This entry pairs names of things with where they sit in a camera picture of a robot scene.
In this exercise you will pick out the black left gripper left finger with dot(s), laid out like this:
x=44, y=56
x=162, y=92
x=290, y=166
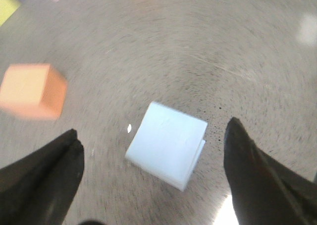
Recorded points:
x=39, y=188

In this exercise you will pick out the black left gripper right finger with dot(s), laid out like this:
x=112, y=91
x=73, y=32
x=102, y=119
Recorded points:
x=264, y=191

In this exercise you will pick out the smooth blue foam block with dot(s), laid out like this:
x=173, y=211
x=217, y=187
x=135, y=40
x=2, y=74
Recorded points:
x=168, y=144

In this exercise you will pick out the textured orange foam block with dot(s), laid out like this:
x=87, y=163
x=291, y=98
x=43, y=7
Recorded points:
x=33, y=91

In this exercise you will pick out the yellow foam block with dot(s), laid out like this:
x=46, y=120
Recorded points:
x=7, y=8

